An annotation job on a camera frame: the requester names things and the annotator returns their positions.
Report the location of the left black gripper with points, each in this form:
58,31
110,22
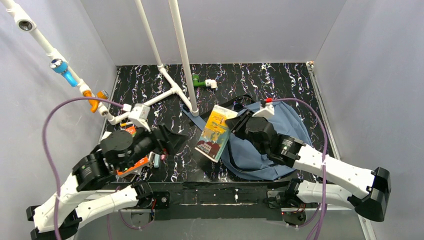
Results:
162,137

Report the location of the blue plastic tap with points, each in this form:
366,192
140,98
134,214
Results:
60,67

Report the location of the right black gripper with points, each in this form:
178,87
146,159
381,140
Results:
238,122

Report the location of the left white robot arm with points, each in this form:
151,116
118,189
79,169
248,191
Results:
68,210

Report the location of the green plastic tap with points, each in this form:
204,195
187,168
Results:
197,82

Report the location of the yellow green picture book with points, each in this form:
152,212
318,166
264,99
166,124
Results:
215,133

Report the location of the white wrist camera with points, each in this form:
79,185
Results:
266,109
137,115

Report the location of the orange green treehouse book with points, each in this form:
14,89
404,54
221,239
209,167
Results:
139,164

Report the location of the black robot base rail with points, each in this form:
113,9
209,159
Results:
219,200

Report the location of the blue student backpack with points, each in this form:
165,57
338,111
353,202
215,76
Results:
245,157

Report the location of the white vertical pvc pipe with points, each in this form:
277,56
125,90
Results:
178,27

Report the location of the thin white rear pipe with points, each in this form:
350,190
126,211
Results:
148,32

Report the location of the teal white stapler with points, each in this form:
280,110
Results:
155,160

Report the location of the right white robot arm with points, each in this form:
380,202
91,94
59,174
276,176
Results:
365,191

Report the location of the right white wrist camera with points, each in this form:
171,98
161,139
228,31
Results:
266,109

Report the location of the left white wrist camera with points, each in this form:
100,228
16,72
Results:
137,115

